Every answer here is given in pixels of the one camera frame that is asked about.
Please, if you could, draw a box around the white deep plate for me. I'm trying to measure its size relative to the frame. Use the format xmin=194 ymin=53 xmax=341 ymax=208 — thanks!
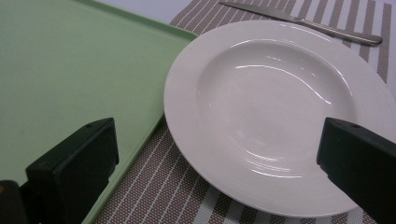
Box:
xmin=163 ymin=20 xmax=396 ymax=218

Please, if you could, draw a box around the silver table knife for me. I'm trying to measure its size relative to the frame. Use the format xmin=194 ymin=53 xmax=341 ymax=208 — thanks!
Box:
xmin=219 ymin=1 xmax=383 ymax=47

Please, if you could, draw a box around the green tray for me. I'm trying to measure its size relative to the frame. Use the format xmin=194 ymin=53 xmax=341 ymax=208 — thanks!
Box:
xmin=0 ymin=0 xmax=199 ymax=224

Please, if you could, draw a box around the brown striped woven placemat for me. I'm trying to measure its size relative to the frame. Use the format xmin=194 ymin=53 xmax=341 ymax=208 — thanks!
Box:
xmin=92 ymin=0 xmax=393 ymax=224

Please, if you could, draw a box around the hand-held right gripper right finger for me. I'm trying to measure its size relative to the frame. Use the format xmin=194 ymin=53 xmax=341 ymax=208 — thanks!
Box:
xmin=316 ymin=117 xmax=396 ymax=224

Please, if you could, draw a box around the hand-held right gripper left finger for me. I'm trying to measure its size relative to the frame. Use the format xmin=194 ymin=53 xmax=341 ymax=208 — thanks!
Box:
xmin=25 ymin=117 xmax=120 ymax=224

